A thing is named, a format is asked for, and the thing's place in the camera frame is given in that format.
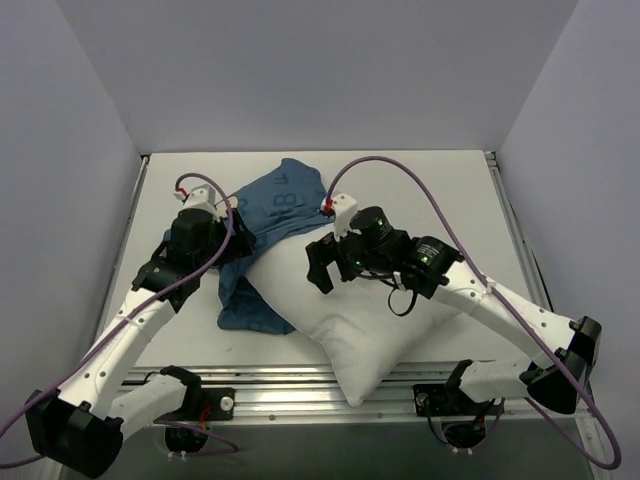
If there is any aluminium left side rail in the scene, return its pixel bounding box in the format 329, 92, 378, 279
93, 155, 151, 341

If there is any aluminium front rail frame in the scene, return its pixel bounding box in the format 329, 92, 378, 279
99, 364, 599, 426

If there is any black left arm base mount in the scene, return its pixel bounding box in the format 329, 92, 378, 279
197, 387, 236, 422

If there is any blue cartoon print pillowcase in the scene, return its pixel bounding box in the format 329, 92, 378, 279
217, 158, 329, 335

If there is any aluminium rail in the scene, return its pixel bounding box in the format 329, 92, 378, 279
93, 155, 151, 341
483, 151, 554, 311

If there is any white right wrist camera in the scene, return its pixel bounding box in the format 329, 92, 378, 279
320, 193, 358, 240

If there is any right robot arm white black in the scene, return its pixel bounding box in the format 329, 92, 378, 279
306, 196, 602, 414

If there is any aluminium right side rail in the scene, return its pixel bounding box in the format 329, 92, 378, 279
483, 151, 554, 311

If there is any white pillow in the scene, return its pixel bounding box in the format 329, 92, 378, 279
246, 225, 457, 407

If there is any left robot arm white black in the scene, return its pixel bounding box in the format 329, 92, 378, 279
25, 208, 256, 479

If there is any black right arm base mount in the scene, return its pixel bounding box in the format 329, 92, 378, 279
412, 383, 464, 418

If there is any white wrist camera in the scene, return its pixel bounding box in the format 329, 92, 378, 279
173, 185, 219, 219
320, 193, 358, 240

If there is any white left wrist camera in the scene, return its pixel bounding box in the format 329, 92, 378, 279
173, 185, 219, 219

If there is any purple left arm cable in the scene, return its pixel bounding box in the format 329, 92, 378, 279
0, 172, 240, 469

